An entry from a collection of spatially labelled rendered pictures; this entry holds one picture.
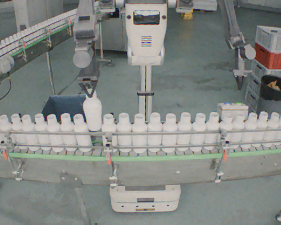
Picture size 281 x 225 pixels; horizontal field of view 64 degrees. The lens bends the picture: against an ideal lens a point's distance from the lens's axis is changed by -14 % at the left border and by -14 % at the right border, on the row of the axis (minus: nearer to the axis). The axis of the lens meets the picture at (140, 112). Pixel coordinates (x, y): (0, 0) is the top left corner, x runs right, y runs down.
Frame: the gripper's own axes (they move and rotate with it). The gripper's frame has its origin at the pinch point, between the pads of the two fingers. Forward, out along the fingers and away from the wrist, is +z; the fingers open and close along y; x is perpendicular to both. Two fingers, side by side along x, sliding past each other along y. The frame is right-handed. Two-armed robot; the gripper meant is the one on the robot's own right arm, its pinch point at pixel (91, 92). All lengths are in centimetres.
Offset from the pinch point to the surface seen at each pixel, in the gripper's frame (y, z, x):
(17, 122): 1.2, 12.5, -34.3
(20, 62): -141, 40, -101
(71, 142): 2.5, 21.5, -10.3
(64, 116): -1.5, 11.4, -12.5
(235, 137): 3, 20, 58
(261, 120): 1, 13, 70
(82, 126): 2.3, 13.5, -4.4
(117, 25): -374, 67, -17
